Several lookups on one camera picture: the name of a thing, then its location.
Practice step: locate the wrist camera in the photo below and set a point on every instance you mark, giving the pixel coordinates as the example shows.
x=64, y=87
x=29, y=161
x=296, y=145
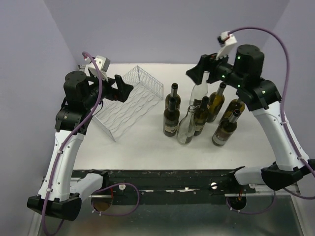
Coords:
x=102, y=64
x=227, y=42

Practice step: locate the short clear glass bottle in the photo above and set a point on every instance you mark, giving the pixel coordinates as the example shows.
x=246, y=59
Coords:
x=186, y=128

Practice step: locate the dark centre wine bottle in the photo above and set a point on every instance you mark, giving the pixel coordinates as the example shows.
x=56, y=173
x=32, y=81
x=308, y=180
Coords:
x=201, y=115

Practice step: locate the tall clear glass bottle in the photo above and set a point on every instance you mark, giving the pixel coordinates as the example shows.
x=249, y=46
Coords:
x=199, y=91

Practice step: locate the far right green bottle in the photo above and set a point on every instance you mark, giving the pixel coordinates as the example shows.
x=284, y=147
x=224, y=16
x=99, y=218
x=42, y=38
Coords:
x=233, y=105

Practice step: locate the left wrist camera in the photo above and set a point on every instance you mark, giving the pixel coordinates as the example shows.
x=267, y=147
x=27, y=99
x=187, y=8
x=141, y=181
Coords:
x=102, y=64

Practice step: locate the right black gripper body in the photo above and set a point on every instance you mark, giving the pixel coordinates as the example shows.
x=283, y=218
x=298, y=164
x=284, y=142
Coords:
x=221, y=68

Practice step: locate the aluminium frame rail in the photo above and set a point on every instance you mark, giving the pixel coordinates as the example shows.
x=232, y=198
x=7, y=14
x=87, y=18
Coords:
x=262, y=190

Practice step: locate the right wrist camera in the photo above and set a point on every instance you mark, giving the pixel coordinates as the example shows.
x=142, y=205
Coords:
x=227, y=42

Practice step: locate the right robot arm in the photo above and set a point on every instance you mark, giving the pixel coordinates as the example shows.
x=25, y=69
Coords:
x=263, y=99

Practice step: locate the olive green wine bottle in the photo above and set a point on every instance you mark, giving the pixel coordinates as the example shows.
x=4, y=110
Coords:
x=216, y=100

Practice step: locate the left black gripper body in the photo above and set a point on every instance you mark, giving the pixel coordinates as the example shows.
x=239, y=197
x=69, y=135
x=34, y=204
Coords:
x=108, y=91

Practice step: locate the dark green wine bottle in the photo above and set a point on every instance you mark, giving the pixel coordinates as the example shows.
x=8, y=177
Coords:
x=173, y=94

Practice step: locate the white wire wine rack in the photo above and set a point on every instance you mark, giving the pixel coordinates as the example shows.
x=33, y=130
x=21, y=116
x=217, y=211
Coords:
x=116, y=118

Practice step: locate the dark labelled wine bottle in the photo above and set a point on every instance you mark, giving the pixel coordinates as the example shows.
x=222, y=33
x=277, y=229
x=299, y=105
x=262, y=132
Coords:
x=171, y=118

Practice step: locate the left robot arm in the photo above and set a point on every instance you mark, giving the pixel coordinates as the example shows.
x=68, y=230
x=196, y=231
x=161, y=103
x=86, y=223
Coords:
x=57, y=197

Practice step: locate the front right dark bottle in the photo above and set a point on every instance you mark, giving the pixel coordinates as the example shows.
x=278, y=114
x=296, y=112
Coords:
x=226, y=128

